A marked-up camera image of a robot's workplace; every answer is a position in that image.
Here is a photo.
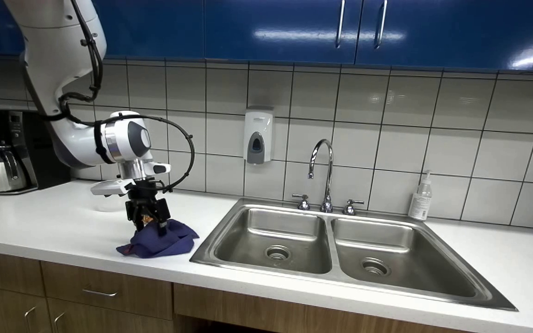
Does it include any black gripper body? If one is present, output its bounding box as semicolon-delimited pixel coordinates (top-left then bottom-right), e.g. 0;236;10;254
125;180;173;223

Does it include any blue upper cabinet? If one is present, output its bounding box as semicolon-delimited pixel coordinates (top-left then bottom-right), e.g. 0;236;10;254
0;0;533;77

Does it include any wooden lower cabinet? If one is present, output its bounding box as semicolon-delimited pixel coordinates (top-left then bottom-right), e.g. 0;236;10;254
0;249;473;333

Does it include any white wall soap dispenser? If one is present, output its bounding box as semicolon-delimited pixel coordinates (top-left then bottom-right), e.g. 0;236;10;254
243;108;277;167

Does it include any chrome gooseneck faucet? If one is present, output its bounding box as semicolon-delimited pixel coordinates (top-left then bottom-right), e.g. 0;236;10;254
306;138;338;215

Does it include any clear soap bottle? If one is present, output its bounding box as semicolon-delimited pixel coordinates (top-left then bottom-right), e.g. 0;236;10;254
406;171;436;225

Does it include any blue towel with red tag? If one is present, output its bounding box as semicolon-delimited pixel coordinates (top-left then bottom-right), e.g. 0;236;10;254
116;217;202;262

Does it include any silver cabinet door handle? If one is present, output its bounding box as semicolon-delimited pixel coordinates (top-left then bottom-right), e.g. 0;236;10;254
336;0;349;53
375;0;391;53

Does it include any chrome faucet handle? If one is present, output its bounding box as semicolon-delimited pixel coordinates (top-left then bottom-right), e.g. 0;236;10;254
295;193;314;214
341;199;367;217

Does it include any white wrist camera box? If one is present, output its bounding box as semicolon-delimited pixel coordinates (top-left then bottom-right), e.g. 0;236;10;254
90;178;138;199

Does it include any black coffee machine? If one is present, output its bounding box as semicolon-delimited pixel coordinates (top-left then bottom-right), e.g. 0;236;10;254
0;108;75;197

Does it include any stainless steel double sink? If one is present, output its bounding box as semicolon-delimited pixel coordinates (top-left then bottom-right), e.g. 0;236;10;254
190;197;519;313

